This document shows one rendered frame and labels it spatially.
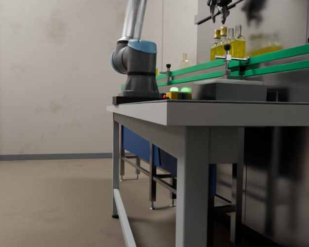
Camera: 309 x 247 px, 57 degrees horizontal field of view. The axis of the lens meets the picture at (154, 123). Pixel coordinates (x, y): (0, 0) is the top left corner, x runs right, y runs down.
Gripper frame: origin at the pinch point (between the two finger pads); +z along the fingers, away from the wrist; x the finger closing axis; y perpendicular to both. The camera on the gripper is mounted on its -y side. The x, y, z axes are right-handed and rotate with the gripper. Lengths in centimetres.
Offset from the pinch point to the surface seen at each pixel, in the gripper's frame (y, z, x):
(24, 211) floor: -79, 120, -101
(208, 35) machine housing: -32.5, -1.8, 14.4
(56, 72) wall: -280, 0, -72
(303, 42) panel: 44.5, 19.0, 12.2
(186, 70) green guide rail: -8.9, 26.1, -14.2
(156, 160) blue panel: -51, 84, -15
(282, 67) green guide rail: 50, 31, -4
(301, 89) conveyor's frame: 61, 40, -6
